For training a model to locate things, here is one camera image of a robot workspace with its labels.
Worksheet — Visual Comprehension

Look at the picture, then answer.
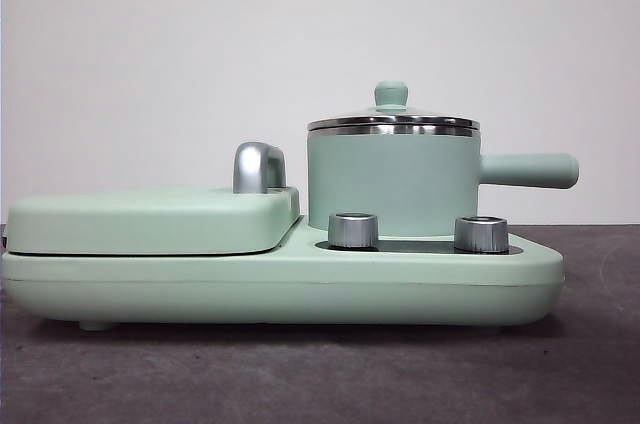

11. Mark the mint green pot with handle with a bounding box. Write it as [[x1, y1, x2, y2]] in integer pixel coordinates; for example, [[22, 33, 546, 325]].
[[307, 124, 581, 239]]

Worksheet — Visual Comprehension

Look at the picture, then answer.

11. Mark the mint green breakfast machine base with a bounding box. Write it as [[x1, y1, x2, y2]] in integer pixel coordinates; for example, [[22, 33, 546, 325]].
[[0, 216, 566, 333]]

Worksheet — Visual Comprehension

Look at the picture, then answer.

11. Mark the chrome control knob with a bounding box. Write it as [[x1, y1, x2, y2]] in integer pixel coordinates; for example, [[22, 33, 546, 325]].
[[453, 215, 511, 253], [327, 212, 380, 249]]

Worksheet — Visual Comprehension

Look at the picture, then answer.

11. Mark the glass pot lid green knob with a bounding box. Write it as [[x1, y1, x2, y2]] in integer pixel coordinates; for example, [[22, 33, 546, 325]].
[[307, 81, 481, 130]]

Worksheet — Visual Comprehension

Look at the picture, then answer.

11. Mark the green griddle lid chrome handle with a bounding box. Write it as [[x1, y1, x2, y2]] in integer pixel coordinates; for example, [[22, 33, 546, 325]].
[[5, 142, 302, 255]]

